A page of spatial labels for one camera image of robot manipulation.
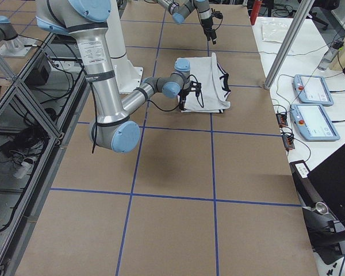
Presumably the orange circuit board near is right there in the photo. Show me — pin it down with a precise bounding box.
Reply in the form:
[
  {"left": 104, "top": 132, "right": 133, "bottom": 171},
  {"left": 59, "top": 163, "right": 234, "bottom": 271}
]
[{"left": 281, "top": 132, "right": 295, "bottom": 152}]

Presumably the aluminium frame post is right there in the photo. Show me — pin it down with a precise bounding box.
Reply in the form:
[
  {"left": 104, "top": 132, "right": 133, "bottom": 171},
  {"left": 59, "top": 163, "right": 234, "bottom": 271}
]
[{"left": 263, "top": 0, "right": 315, "bottom": 90}]

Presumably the red cylinder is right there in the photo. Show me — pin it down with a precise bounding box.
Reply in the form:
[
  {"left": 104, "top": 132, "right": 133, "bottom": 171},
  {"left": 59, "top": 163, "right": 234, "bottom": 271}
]
[{"left": 250, "top": 0, "right": 262, "bottom": 26}]

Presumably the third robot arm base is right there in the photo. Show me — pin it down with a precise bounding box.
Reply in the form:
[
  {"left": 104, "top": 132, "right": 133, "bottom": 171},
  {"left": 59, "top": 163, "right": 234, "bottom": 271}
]
[{"left": 0, "top": 16, "right": 37, "bottom": 58}]

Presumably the blue teach pendant near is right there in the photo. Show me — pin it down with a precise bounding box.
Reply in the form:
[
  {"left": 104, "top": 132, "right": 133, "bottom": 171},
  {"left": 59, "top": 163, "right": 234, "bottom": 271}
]
[{"left": 290, "top": 103, "right": 340, "bottom": 141}]

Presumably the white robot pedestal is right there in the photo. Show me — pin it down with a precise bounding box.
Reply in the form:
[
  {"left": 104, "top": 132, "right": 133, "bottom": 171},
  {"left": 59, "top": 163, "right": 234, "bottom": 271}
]
[{"left": 105, "top": 0, "right": 143, "bottom": 94}]

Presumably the orange circuit board far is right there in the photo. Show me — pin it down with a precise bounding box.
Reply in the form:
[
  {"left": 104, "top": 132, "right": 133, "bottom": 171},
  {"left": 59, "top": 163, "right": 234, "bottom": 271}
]
[{"left": 275, "top": 113, "right": 288, "bottom": 128}]

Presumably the clear plastic bag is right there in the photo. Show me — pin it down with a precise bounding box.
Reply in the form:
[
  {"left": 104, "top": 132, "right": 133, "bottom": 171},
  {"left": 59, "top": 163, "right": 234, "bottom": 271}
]
[{"left": 262, "top": 22, "right": 290, "bottom": 43}]

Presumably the orange circuit board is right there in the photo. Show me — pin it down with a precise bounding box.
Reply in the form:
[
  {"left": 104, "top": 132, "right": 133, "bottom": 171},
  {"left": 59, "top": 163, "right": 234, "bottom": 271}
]
[
  {"left": 281, "top": 132, "right": 295, "bottom": 152},
  {"left": 275, "top": 113, "right": 288, "bottom": 128}
]

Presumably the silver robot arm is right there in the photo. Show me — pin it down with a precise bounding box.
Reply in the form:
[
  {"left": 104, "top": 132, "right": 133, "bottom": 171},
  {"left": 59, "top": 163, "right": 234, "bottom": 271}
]
[
  {"left": 156, "top": 0, "right": 224, "bottom": 45},
  {"left": 36, "top": 1, "right": 201, "bottom": 153}
]

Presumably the black monitor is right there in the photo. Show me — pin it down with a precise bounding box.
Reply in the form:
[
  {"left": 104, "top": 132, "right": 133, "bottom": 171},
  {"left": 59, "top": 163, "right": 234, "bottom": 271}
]
[{"left": 308, "top": 143, "right": 345, "bottom": 227}]

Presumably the grey t-shirt with cartoon print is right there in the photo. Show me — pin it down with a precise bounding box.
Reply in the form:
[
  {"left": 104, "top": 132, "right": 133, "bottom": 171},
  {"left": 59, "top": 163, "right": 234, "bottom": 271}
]
[{"left": 181, "top": 53, "right": 231, "bottom": 113}]

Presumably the blue teach pendant far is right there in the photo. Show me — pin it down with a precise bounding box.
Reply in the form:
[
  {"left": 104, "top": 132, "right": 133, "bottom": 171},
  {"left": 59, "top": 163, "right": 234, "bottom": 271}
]
[{"left": 293, "top": 74, "right": 334, "bottom": 106}]

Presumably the aluminium frame rail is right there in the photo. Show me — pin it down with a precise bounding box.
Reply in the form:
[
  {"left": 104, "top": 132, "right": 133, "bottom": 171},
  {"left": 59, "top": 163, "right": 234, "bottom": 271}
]
[{"left": 0, "top": 34, "right": 88, "bottom": 275}]

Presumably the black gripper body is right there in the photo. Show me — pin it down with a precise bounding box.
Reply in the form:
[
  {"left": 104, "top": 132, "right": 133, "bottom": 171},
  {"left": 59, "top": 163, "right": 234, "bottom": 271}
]
[
  {"left": 178, "top": 80, "right": 202, "bottom": 104},
  {"left": 200, "top": 9, "right": 223, "bottom": 40}
]

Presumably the blue teach pendant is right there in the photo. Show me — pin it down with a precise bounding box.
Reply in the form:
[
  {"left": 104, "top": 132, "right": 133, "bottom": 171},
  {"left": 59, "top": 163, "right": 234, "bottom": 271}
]
[
  {"left": 293, "top": 74, "right": 334, "bottom": 106},
  {"left": 290, "top": 103, "right": 340, "bottom": 141}
]

